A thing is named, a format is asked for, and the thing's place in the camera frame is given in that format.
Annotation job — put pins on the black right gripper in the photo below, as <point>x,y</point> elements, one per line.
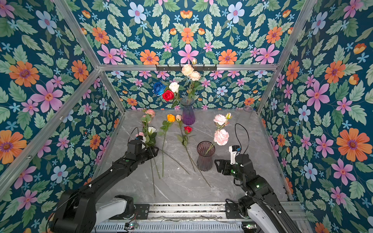
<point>226,163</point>

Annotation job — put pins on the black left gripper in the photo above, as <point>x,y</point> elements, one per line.
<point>151,151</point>

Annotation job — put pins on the dark smoky glass vase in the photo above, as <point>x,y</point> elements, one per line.
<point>205,150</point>

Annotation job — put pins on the light pink peony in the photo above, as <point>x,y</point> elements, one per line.
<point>221,136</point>

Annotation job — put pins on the purple blue glass vase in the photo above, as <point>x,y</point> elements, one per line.
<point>188,116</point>

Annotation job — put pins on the red artificial rose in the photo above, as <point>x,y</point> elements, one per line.
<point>168,96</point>

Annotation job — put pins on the blue artificial rose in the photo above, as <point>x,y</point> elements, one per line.
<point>159,88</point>

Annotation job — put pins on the cream pink peony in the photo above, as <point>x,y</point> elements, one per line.
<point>193,77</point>

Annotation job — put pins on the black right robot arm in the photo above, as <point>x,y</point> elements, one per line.
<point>259,202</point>

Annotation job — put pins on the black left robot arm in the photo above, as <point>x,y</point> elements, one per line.
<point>76,211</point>

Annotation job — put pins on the clear glass vase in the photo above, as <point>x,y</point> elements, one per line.
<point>248,109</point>

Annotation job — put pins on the pink carnation top flower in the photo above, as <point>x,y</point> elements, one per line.
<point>148,116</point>

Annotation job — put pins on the orange artificial flower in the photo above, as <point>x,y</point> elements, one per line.
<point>170,119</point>

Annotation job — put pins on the red rose at pile edge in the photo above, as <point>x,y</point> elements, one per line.
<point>184,139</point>

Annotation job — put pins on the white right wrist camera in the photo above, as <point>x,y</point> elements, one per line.
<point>234,150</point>

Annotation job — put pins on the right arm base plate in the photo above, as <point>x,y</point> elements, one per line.
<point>232,211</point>

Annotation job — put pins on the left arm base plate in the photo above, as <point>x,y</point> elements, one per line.
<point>134,211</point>

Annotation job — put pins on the aluminium front rail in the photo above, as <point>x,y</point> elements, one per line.
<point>174,211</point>

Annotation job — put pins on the black wall hook rack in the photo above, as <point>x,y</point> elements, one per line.
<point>179,67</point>

